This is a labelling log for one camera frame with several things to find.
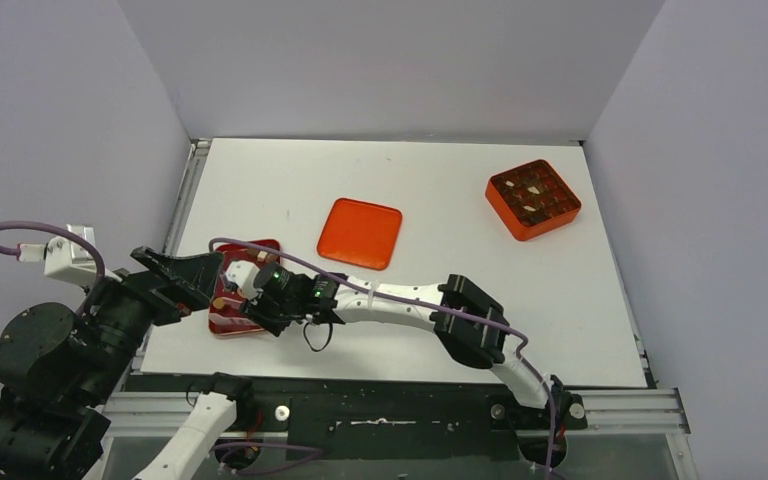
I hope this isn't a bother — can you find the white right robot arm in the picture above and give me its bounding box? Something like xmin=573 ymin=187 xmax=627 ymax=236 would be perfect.
xmin=225 ymin=262 xmax=586 ymax=436

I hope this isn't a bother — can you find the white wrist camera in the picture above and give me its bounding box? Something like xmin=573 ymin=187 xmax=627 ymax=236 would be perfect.
xmin=16 ymin=224 xmax=111 ymax=289
xmin=223 ymin=260 xmax=260 ymax=299

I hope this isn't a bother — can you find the orange box lid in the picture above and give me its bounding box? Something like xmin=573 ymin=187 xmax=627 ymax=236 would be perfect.
xmin=316 ymin=198 xmax=403 ymax=271

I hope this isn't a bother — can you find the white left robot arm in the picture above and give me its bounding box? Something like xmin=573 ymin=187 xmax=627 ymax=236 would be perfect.
xmin=0 ymin=247 xmax=224 ymax=479

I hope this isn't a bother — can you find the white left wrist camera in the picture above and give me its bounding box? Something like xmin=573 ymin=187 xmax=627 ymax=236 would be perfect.
xmin=16 ymin=224 xmax=111 ymax=289

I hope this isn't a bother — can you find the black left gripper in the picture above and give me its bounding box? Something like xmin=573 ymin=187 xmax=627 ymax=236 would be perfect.
xmin=76 ymin=239 xmax=225 ymax=398

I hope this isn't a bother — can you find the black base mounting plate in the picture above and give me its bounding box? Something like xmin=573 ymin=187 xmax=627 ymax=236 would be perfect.
xmin=132 ymin=374 xmax=597 ymax=462

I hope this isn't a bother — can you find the aluminium table edge rail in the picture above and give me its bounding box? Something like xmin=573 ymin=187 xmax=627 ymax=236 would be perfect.
xmin=162 ymin=138 xmax=213 ymax=255

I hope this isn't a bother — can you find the red chocolate tray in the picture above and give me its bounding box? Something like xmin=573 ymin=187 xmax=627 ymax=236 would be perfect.
xmin=208 ymin=242 xmax=281 ymax=336

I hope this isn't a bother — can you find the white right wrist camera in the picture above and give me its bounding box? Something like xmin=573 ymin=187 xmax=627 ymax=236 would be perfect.
xmin=223 ymin=260 xmax=260 ymax=299

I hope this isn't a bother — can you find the orange compartment chocolate box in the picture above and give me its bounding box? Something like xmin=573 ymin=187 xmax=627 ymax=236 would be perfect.
xmin=485 ymin=159 xmax=582 ymax=242

